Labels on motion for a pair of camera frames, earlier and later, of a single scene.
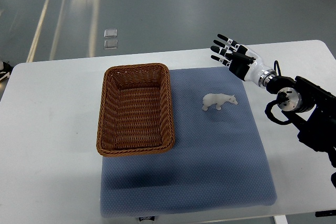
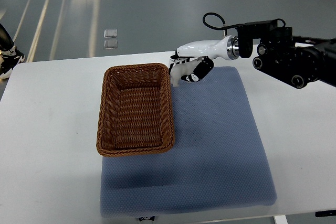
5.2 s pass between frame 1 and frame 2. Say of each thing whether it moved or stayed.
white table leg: stayed
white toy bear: moved
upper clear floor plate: stayed
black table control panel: stayed
